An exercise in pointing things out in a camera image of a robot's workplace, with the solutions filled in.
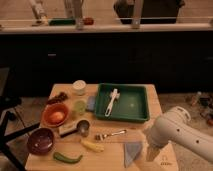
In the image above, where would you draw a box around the grey-blue towel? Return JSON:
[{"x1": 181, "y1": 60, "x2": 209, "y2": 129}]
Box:
[{"x1": 124, "y1": 141, "x2": 143, "y2": 168}]

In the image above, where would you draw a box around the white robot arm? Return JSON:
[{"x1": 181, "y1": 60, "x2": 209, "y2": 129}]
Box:
[{"x1": 146, "y1": 106, "x2": 213, "y2": 163}]

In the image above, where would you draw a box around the metal measuring cup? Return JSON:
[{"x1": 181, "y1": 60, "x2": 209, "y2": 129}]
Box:
[{"x1": 59, "y1": 120, "x2": 90, "y2": 137}]

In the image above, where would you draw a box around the light green small cup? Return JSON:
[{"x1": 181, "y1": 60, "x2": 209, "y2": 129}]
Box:
[{"x1": 73, "y1": 100, "x2": 86, "y2": 115}]

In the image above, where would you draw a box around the white paper cup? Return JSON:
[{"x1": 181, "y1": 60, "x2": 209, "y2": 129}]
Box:
[{"x1": 72, "y1": 80, "x2": 86, "y2": 96}]

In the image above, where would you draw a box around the green plastic tray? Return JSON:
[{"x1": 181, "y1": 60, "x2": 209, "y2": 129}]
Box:
[{"x1": 94, "y1": 83, "x2": 150, "y2": 123}]

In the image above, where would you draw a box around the yellow corn piece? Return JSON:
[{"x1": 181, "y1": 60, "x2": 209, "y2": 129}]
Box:
[{"x1": 81, "y1": 140, "x2": 104, "y2": 152}]

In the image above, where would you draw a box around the silver fork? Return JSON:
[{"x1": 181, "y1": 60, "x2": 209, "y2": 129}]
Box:
[{"x1": 94, "y1": 130, "x2": 127, "y2": 141}]

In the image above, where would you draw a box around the white plastic brush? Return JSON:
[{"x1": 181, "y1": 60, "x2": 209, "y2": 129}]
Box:
[{"x1": 105, "y1": 89, "x2": 120, "y2": 117}]

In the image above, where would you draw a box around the green chili pepper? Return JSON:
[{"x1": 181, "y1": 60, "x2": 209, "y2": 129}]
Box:
[{"x1": 53, "y1": 152, "x2": 82, "y2": 164}]

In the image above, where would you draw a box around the orange fruit in bowl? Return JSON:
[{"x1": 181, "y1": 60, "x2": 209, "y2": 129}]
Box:
[{"x1": 50, "y1": 112, "x2": 64, "y2": 123}]

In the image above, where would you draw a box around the orange bowl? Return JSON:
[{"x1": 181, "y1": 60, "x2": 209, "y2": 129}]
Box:
[{"x1": 42, "y1": 103, "x2": 69, "y2": 127}]

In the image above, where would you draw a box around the dark purple bowl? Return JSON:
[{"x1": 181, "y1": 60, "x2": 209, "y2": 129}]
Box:
[{"x1": 27, "y1": 128, "x2": 54, "y2": 155}]

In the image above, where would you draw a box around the dark bin behind counter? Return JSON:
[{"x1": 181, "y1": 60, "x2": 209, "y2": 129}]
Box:
[{"x1": 113, "y1": 0, "x2": 184, "y2": 24}]

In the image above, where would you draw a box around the red object on counter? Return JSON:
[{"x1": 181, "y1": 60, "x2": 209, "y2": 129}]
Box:
[{"x1": 83, "y1": 18, "x2": 94, "y2": 25}]

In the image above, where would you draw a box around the green object on counter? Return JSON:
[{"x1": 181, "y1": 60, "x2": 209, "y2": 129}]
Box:
[{"x1": 49, "y1": 18, "x2": 75, "y2": 26}]

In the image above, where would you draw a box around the black chair frame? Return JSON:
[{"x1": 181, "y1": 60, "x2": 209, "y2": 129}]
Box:
[{"x1": 0, "y1": 67, "x2": 41, "y2": 171}]

